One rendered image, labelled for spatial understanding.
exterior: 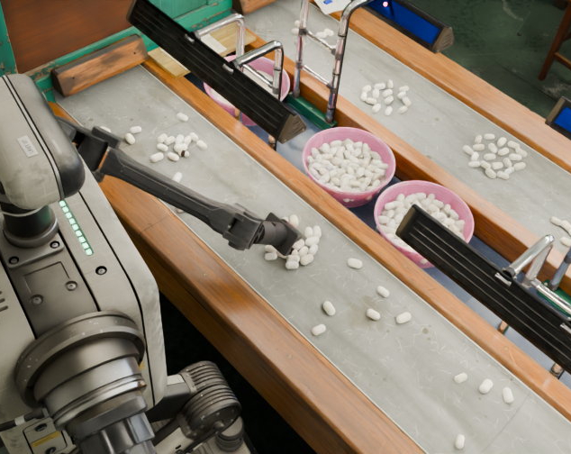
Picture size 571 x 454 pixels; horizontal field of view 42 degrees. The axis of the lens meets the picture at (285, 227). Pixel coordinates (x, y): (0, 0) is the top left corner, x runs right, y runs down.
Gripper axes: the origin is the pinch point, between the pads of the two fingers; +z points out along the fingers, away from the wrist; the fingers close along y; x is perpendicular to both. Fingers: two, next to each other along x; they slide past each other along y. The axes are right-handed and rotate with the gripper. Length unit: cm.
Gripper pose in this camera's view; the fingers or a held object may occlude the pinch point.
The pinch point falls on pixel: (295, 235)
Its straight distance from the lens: 190.9
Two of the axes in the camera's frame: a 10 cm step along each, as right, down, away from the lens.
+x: -5.3, 8.1, 2.5
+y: -6.8, -5.9, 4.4
